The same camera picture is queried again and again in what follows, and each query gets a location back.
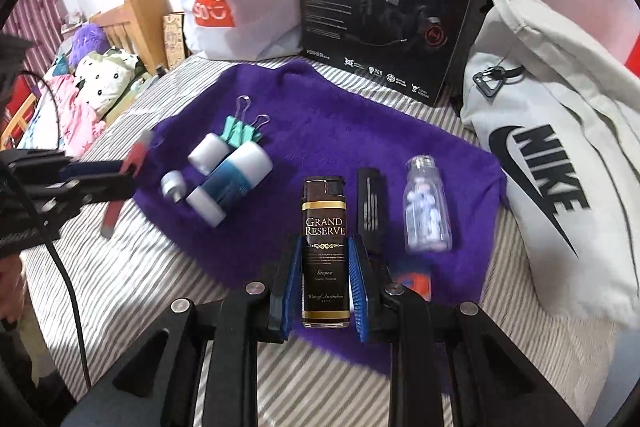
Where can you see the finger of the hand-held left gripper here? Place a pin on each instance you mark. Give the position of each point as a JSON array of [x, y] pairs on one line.
[[95, 169], [85, 192]]

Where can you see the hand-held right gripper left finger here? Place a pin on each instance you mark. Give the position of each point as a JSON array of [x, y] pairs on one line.
[[287, 297]]

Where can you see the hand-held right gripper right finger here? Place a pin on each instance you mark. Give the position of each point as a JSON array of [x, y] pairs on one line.
[[357, 289]]

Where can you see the red and grey stick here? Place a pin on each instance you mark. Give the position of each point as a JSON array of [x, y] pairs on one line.
[[136, 157]]

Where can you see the blue and orange small packet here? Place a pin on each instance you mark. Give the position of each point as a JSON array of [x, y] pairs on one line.
[[412, 282]]

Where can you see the small frosted white bottle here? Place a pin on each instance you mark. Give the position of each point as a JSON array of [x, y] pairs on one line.
[[174, 186]]

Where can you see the black rectangular case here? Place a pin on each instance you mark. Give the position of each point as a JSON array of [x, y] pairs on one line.
[[371, 207]]

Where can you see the white jar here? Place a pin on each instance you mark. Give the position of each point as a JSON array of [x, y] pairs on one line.
[[207, 154]]

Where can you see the white and blue bottle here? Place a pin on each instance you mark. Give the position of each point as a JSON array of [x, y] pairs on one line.
[[230, 187]]

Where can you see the teal binder clip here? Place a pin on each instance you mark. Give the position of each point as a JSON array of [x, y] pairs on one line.
[[232, 129], [255, 134]]

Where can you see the pink blanket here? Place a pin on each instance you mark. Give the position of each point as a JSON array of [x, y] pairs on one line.
[[75, 117]]

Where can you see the white flowered pillow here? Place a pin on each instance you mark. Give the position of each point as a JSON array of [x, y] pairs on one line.
[[105, 82]]

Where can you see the clear pill bottle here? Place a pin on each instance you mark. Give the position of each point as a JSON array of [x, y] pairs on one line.
[[427, 217]]

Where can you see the striped bed sheet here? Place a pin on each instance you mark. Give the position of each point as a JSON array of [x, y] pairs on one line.
[[150, 282]]

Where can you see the purple plush toy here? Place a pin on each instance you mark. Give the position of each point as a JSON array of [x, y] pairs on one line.
[[87, 42]]

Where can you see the brown patterned book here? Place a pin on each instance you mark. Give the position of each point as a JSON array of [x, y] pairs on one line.
[[174, 39]]

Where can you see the wooden headboard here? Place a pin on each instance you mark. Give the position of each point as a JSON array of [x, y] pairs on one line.
[[140, 17]]

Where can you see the purple fluffy towel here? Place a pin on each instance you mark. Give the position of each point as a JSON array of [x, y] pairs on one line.
[[325, 132]]

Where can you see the grey sports bag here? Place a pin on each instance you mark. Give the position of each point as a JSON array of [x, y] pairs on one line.
[[550, 72]]

